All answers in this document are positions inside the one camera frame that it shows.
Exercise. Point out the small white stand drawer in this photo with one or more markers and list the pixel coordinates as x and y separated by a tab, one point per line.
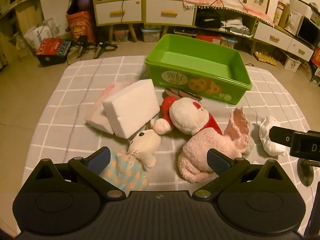
300	47

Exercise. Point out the white foam block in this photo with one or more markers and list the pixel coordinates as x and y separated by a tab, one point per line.
130	105

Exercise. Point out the red cardboard box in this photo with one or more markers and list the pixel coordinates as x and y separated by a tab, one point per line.
208	39

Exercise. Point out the white box with drawing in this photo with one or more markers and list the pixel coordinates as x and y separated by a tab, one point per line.
291	62

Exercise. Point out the red cylindrical tin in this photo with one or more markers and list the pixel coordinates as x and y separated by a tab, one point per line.
80	27

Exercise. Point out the green plastic box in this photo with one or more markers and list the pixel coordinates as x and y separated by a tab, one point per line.
175	80

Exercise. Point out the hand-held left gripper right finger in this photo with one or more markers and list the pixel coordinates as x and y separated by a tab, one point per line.
218	163

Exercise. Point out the white plastic bag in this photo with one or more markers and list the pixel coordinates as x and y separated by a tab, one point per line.
37	35

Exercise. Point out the wooden cabinet with drawers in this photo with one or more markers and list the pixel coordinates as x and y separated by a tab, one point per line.
255	26

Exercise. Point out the white folded clothes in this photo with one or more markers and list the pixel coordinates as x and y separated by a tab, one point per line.
235	25

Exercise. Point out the small clear storage box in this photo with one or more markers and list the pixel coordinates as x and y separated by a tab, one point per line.
121	35

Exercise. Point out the pink foam block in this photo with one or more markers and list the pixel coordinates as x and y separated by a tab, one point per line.
96	116

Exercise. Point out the white cloth bundle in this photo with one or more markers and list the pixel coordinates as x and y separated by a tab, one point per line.
272	149

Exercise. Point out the purple ball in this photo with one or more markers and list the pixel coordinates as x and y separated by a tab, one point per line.
85	1

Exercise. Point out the black bag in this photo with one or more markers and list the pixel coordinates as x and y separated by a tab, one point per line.
207	17

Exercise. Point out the white plush with red hat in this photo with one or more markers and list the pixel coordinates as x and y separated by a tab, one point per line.
185	115

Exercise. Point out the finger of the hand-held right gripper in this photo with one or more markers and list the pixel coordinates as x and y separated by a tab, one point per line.
281	135

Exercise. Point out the pink plush toy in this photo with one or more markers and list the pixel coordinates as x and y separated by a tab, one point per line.
200	152

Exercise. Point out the cream plush doll checked dress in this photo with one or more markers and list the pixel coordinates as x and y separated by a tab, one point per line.
145	142

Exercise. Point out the light wooden shelf unit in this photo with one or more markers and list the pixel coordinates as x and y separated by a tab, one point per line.
25	12

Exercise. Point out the white cardboard box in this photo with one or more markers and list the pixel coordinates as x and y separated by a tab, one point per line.
300	7

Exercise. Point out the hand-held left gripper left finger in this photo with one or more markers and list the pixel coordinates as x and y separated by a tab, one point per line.
101	158

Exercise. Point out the black microwave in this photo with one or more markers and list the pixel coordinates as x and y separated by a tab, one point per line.
307	31

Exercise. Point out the clear storage box blue lid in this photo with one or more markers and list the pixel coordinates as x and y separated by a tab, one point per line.
151	35

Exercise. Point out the grey checked blanket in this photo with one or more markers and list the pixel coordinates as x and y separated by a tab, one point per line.
75	92

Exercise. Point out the egg tray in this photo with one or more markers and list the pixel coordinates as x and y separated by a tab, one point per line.
265	58

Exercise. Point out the round decorated tin lid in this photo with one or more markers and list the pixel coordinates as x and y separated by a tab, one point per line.
306	71

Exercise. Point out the black tripod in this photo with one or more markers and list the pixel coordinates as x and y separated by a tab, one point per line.
82	42

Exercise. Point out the red gift bag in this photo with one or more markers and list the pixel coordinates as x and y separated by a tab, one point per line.
315	57

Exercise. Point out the large white stand drawer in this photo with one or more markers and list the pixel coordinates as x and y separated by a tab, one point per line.
265	32

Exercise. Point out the red patterned box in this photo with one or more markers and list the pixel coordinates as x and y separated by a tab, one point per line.
53	46

